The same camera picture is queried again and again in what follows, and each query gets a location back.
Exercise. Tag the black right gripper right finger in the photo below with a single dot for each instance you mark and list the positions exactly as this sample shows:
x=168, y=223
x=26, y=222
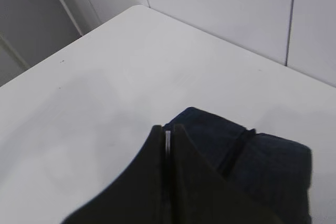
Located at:
x=198, y=194

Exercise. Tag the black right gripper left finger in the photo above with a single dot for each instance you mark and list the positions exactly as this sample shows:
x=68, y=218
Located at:
x=136, y=195

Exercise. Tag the dark navy fabric bag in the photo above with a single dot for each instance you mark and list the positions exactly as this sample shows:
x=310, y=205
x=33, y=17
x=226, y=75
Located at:
x=273, y=171

